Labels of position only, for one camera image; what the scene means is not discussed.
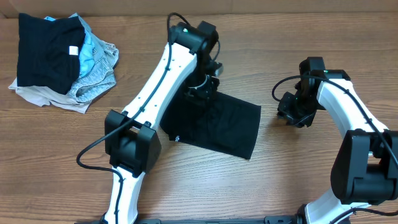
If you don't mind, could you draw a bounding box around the black t-shirt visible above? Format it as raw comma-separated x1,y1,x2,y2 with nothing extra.
160,92,261,159

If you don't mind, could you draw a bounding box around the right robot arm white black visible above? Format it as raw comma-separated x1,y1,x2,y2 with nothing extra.
264,57,397,223

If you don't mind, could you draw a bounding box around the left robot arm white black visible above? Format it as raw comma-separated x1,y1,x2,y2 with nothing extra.
100,21,221,223

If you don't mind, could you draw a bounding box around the light blue garment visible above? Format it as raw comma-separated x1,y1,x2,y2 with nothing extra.
44,16,96,79

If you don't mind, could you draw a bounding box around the folded black garment on pile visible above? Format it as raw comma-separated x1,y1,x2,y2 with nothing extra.
17,13,85,95

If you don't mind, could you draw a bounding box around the beige folded garment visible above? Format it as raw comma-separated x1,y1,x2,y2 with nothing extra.
8,79,91,114

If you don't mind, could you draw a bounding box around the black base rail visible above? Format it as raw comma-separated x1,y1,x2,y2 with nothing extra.
74,215,302,224

